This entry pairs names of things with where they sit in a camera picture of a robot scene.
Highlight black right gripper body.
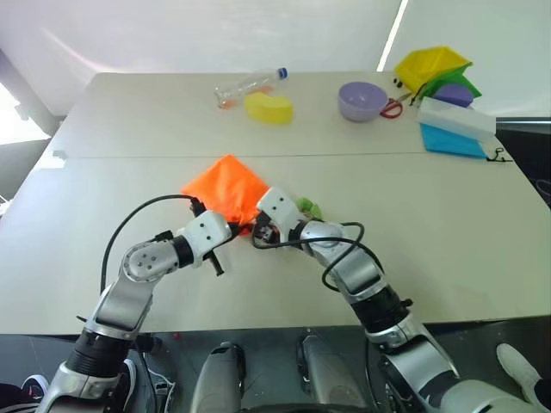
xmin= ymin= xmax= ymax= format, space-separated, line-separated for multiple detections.
xmin=252 ymin=225 xmax=282 ymax=250

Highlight orange drawstring pouch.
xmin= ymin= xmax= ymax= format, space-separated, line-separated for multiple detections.
xmin=180 ymin=153 xmax=270 ymax=237

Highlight light green crumpled pouch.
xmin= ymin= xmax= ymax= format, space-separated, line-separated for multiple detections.
xmin=294 ymin=196 xmax=324 ymax=221

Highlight yellow sponge block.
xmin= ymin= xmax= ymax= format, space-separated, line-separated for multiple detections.
xmin=244 ymin=90 xmax=296 ymax=126

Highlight clear plastic bottle blue cap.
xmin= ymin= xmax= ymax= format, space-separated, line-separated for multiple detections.
xmin=214 ymin=66 xmax=289 ymax=110

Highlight black and white sneaker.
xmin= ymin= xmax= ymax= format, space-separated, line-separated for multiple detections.
xmin=20 ymin=373 xmax=49 ymax=404
xmin=121 ymin=359 xmax=139 ymax=410

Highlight purple bowl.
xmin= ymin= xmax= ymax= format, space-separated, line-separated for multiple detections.
xmin=337 ymin=81 xmax=390 ymax=123

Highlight white rectangular box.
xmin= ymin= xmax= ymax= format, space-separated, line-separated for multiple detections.
xmin=416 ymin=96 xmax=498 ymax=142

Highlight bright white light strip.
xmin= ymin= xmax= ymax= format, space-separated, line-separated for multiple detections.
xmin=375 ymin=0 xmax=411 ymax=73

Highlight yellow bin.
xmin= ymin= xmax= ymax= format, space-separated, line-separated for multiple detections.
xmin=394 ymin=45 xmax=474 ymax=95

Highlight purple small bin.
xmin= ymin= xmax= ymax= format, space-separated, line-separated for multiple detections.
xmin=433 ymin=83 xmax=475 ymax=108

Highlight green bin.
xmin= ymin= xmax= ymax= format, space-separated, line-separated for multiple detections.
xmin=411 ymin=64 xmax=482 ymax=107

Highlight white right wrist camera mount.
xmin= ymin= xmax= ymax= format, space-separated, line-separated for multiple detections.
xmin=257 ymin=186 xmax=303 ymax=244

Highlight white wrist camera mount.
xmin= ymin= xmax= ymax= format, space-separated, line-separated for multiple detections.
xmin=175 ymin=210 xmax=233 ymax=268
xmin=257 ymin=186 xmax=303 ymax=244

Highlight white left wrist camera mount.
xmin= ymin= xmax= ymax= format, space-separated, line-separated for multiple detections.
xmin=175 ymin=210 xmax=233 ymax=268

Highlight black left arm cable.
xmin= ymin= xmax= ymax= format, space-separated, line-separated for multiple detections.
xmin=100 ymin=194 xmax=203 ymax=294

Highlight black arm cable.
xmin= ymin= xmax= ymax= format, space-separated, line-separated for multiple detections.
xmin=251 ymin=221 xmax=385 ymax=293
xmin=100 ymin=194 xmax=203 ymax=294

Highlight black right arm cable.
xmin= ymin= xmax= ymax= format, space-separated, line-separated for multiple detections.
xmin=251 ymin=221 xmax=385 ymax=293

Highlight red handled scissors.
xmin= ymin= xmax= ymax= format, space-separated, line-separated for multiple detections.
xmin=379 ymin=91 xmax=415 ymax=120

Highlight blue drawstring pouch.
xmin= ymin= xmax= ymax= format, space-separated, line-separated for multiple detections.
xmin=419 ymin=122 xmax=491 ymax=161

